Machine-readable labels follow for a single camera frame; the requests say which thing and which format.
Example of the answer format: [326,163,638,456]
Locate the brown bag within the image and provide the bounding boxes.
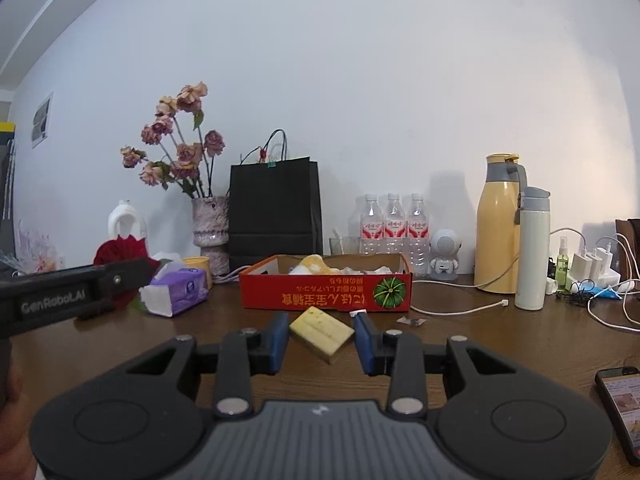
[614,218,640,281]

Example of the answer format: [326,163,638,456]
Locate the white charging cable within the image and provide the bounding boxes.
[410,280,511,317]

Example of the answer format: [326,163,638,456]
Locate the green spray bottle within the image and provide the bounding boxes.
[556,236,572,291]

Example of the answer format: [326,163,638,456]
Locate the white robot speaker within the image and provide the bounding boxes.
[429,228,463,280]

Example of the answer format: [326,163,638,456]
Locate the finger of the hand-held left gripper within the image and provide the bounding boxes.
[100,257,162,307]

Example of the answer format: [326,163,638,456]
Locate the yellow mug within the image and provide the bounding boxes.
[181,256,213,291]

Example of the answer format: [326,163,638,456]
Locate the dried pink flowers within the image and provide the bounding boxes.
[120,81,226,200]

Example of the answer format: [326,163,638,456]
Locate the clear glass cup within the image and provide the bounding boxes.
[329,236,362,257]

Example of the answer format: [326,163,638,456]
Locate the white power strip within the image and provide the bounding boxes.
[565,269,623,293]

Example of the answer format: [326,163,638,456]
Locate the lavender cable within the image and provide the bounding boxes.
[212,265,251,283]

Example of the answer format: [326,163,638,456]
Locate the white detergent bottle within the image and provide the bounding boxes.
[107,200,148,251]

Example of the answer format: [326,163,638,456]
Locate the black thin cable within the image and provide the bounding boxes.
[555,290,601,306]

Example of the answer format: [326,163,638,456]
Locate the red cardboard box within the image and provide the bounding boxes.
[238,253,413,313]

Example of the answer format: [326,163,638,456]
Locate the red fabric rose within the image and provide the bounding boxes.
[92,238,161,311]

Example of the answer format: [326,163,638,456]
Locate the white and tan plush hamster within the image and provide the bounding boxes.
[289,255,333,276]

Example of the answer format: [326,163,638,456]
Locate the floral patterned wrap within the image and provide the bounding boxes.
[0,220,66,276]

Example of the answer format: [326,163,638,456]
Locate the person's left hand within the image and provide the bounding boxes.
[0,352,40,473]

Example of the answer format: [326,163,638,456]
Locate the black smartphone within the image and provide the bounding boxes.
[594,366,640,467]

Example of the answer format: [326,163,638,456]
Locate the mottled purple vase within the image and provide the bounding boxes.
[192,196,231,277]

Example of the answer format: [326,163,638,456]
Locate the red label water bottle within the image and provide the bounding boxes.
[406,193,432,276]
[383,193,408,255]
[359,193,385,256]

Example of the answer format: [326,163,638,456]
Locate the blue packet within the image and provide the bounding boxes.
[575,282,636,301]

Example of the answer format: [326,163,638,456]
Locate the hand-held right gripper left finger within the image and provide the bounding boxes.
[127,311,291,418]

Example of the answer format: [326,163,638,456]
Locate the white thermos bottle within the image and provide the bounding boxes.
[514,186,552,311]

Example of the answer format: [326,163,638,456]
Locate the purple tissue pack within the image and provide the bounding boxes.
[139,251,210,317]

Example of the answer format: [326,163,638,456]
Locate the dark cabinet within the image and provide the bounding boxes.
[0,122,18,261]

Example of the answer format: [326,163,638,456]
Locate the wall poster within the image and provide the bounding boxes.
[31,92,55,148]

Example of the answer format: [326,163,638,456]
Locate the black paper bag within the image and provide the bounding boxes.
[227,129,324,266]

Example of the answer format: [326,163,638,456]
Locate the yellow thermos jug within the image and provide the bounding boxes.
[472,152,530,294]

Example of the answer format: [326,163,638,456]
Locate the yellow sponge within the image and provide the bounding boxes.
[289,306,356,365]

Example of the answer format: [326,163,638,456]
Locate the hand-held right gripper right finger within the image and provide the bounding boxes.
[354,312,516,417]

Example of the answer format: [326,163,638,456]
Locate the white chargers and cables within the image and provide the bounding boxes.
[550,227,640,333]

